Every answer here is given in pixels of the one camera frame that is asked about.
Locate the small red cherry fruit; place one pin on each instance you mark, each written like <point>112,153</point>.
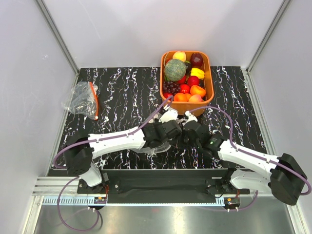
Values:
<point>166,95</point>

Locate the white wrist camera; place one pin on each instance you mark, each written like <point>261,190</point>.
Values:
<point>170,114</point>
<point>190,117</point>

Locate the dark purple plum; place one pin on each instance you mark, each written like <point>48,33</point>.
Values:
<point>188,66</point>

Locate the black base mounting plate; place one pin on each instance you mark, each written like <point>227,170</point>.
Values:
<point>160,187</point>

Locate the yellow bell pepper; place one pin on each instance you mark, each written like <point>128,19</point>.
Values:
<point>198,73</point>

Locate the red tomato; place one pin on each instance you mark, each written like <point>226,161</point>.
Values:
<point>184,88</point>

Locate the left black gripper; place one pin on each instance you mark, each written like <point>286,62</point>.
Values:
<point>157,123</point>

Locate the pink orange peach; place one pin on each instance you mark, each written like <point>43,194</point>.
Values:
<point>195,99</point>

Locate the green netted melon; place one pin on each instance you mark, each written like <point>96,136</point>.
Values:
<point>175,70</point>

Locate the purple grape bunch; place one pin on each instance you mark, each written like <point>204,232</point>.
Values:
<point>170,87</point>

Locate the yellow red peach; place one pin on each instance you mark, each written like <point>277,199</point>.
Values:
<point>180,55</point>

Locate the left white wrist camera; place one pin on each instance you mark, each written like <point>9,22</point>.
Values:
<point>170,114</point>

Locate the red pomegranate fruit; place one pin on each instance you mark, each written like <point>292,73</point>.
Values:
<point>193,80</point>

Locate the crumpled orange zip bag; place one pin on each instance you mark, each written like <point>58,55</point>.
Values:
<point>83,100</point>

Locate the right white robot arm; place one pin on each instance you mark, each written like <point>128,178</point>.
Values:
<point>281,175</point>

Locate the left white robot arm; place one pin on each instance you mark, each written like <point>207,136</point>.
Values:
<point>79,155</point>

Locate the polka dot zip bag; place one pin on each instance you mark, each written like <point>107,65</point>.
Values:
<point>164,147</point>

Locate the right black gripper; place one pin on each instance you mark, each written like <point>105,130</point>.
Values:
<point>183,133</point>

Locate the orange bell pepper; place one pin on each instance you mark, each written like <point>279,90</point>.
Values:
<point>197,90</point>

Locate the white slotted cable duct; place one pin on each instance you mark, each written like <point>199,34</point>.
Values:
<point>75,200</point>

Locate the dark red apple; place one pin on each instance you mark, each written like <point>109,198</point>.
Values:
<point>196,60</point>

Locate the orange tangerine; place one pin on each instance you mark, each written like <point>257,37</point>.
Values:
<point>182,97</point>

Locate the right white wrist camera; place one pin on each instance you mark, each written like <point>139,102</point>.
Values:
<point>190,117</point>

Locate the orange plastic basket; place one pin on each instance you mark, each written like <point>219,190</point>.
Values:
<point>206,83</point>

